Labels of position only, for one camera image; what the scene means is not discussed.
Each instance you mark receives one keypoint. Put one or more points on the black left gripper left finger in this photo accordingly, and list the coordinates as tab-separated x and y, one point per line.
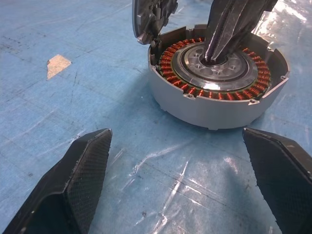
73	187

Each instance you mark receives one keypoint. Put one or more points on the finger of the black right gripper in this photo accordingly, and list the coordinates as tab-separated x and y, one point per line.
214	24
243	19

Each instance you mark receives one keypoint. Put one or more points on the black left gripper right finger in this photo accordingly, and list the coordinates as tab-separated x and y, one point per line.
287	185

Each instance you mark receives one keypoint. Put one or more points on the silver motor end cover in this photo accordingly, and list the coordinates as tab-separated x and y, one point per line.
143	22

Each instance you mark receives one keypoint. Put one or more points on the grey motor housing copper coils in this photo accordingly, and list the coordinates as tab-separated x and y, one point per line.
214	114

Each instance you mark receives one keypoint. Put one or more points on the blue plastic-covered table cover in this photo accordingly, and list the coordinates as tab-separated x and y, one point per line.
48	117

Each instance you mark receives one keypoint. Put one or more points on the beige tape patch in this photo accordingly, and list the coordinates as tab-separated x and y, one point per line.
57	65

